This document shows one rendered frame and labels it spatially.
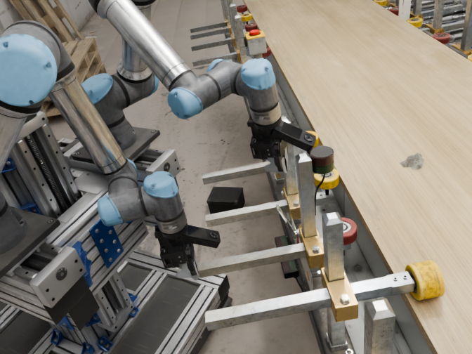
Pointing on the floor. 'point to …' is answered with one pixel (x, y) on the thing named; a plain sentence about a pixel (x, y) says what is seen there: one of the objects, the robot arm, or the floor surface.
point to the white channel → (404, 9)
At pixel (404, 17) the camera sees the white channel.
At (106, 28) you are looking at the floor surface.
